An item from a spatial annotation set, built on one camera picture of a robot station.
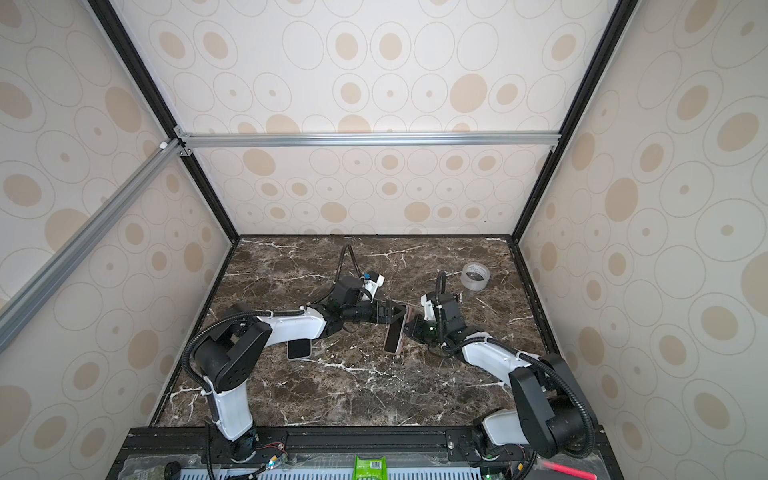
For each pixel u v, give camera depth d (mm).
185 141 901
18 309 512
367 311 795
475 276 1081
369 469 689
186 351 921
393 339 896
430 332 759
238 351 487
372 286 833
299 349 883
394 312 815
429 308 818
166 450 736
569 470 700
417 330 775
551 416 426
